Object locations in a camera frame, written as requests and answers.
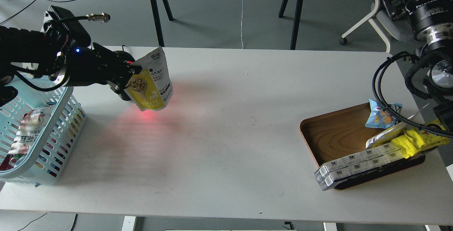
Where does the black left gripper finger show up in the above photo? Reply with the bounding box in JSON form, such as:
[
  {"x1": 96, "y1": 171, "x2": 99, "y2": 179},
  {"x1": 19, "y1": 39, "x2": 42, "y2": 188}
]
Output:
[{"x1": 120, "y1": 60, "x2": 142, "y2": 90}]

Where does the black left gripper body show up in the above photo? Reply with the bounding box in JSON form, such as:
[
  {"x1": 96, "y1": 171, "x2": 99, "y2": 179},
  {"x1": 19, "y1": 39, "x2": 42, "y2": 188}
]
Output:
[{"x1": 57, "y1": 43, "x2": 133, "y2": 91}]

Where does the yellow white snack pouch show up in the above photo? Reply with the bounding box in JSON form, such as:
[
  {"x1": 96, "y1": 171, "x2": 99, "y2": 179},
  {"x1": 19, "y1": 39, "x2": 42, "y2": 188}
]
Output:
[{"x1": 124, "y1": 47, "x2": 173, "y2": 111}]

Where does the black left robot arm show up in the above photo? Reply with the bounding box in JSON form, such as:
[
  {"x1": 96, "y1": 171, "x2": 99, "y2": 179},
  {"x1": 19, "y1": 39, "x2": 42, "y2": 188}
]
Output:
[{"x1": 1, "y1": 6, "x2": 142, "y2": 106}]

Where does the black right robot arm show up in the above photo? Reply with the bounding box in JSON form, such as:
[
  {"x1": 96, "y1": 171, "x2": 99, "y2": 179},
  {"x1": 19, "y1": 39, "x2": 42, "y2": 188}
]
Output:
[{"x1": 372, "y1": 0, "x2": 452, "y2": 138}]

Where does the red white snack bag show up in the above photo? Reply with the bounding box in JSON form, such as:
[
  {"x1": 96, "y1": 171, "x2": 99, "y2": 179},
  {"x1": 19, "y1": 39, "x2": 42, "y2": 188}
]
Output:
[{"x1": 8, "y1": 106, "x2": 55, "y2": 155}]

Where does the light blue plastic basket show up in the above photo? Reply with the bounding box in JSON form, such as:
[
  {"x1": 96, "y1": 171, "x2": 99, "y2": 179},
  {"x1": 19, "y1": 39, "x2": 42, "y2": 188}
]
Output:
[{"x1": 0, "y1": 77, "x2": 86, "y2": 186}]

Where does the blue snack packet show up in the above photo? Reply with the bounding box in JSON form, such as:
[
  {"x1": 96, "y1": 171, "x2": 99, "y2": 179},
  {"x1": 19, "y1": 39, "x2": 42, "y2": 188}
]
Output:
[{"x1": 365, "y1": 99, "x2": 399, "y2": 129}]

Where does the yellow cartoon snack bag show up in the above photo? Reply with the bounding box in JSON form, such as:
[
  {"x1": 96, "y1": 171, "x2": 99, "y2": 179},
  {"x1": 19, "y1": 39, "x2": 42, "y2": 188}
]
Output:
[{"x1": 390, "y1": 128, "x2": 450, "y2": 159}]

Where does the black barcode scanner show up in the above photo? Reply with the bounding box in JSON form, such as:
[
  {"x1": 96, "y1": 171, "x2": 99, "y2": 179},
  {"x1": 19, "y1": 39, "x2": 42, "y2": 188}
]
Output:
[{"x1": 114, "y1": 44, "x2": 136, "y2": 101}]

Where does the long white box pack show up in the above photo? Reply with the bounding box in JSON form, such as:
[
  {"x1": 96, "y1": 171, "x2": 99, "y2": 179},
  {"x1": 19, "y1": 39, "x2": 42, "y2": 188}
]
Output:
[{"x1": 314, "y1": 142, "x2": 405, "y2": 191}]

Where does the white yellow flat pouch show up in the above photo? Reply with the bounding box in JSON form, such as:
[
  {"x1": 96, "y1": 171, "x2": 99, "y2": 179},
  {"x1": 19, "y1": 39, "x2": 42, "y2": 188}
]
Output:
[{"x1": 365, "y1": 103, "x2": 409, "y2": 149}]

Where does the white office chair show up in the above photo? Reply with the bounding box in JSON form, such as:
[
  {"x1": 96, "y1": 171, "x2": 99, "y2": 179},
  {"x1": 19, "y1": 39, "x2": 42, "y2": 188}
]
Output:
[{"x1": 339, "y1": 0, "x2": 417, "y2": 53}]

